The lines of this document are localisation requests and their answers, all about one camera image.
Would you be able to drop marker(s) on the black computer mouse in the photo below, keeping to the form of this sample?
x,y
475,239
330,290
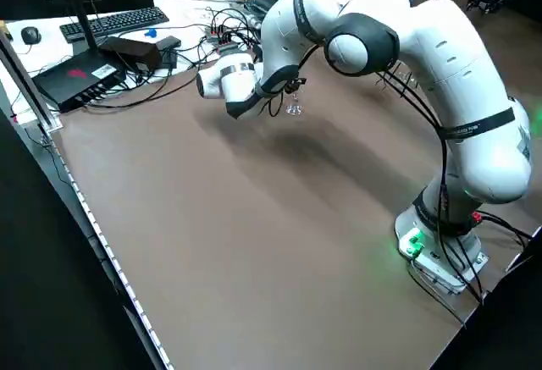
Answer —
x,y
31,34

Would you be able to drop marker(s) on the small blue object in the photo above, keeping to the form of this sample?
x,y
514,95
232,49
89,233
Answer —
x,y
151,32

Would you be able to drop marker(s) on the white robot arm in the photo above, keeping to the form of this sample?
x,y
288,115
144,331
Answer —
x,y
444,69

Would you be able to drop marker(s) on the black keyboard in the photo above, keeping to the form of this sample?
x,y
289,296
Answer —
x,y
114,20

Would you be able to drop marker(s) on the black box red logo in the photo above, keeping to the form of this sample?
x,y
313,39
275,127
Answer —
x,y
76,78

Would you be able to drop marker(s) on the dark brown box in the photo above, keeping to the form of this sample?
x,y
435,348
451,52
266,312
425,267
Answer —
x,y
131,50

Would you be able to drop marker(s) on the clear glass beaker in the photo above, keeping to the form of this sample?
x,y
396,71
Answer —
x,y
406,78

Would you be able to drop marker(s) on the black monitor stand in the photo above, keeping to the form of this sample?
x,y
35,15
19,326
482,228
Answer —
x,y
80,6

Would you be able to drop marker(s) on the clear glass graduated cylinder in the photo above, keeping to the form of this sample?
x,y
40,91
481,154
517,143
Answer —
x,y
295,109

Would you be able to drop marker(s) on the aluminium frame rail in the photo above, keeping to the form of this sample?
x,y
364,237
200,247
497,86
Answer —
x,y
25,82

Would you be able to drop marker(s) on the grey hub red plugs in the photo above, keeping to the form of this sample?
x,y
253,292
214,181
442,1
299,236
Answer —
x,y
222,40

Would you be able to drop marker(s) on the black power adapter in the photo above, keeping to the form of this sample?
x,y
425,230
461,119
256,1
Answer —
x,y
169,54

